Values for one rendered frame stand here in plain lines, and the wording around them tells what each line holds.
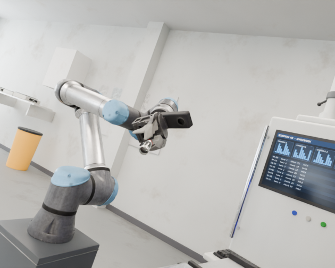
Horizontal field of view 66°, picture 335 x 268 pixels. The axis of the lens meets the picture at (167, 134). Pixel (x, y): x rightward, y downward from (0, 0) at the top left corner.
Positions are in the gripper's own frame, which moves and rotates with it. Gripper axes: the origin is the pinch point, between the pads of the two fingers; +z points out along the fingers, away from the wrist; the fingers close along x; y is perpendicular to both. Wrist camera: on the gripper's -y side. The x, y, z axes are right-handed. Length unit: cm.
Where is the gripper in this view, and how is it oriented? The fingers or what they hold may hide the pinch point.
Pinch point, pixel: (151, 141)
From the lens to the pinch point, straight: 63.0
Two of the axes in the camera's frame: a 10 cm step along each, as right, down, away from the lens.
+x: -2.9, -9.1, -3.0
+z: -1.9, 3.6, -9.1
